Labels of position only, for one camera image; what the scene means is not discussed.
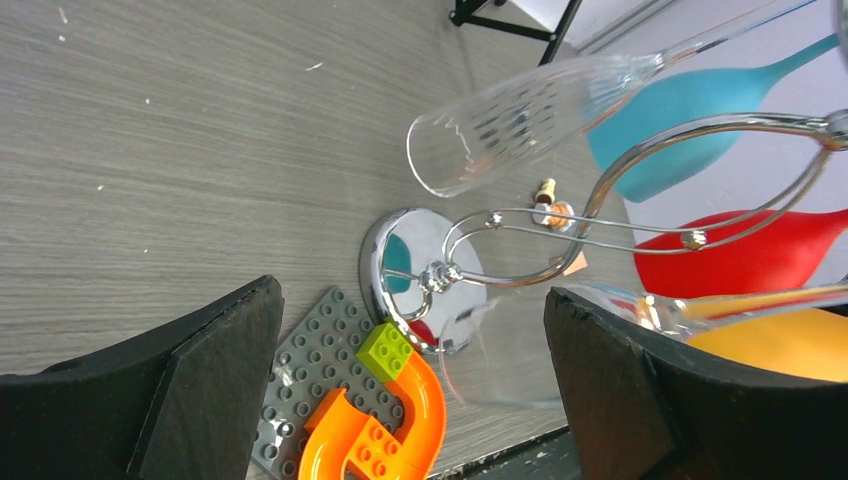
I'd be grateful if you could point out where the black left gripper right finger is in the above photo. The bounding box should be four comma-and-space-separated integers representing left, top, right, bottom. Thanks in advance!
543, 287, 847, 479

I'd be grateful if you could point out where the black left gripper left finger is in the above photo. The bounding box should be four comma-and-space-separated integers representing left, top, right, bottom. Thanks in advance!
1, 275, 284, 479

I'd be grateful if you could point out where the yellow plastic wine glass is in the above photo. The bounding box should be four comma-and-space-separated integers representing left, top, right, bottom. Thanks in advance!
679, 283, 847, 383

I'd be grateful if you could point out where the red plastic wine glass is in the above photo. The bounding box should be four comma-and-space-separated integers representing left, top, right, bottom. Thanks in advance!
634, 209, 847, 299

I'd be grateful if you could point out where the chrome wine glass rack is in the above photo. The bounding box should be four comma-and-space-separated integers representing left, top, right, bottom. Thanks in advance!
360, 110, 847, 354

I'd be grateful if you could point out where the blue plastic wine glass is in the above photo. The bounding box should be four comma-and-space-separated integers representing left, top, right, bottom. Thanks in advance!
587, 33, 841, 205

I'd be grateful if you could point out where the clear wine glass with label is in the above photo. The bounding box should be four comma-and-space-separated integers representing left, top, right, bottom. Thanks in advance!
405, 1, 838, 198

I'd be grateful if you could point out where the grey studded building plate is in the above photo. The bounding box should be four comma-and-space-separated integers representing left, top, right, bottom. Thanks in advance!
252, 285, 405, 479

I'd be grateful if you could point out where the pink eraser block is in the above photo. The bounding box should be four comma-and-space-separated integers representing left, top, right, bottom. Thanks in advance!
561, 251, 588, 276

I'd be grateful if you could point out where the ice cream cone toy figure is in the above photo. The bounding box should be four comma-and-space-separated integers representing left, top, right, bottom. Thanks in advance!
531, 201, 575, 232

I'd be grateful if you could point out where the lime green building brick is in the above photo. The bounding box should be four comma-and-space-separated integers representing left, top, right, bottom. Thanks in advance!
356, 323, 415, 383

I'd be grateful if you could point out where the cream chess piece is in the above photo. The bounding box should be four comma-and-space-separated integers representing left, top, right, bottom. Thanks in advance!
534, 178, 556, 205

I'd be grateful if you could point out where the black music stand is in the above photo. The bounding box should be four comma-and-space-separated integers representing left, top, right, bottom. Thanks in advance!
448, 0, 583, 66

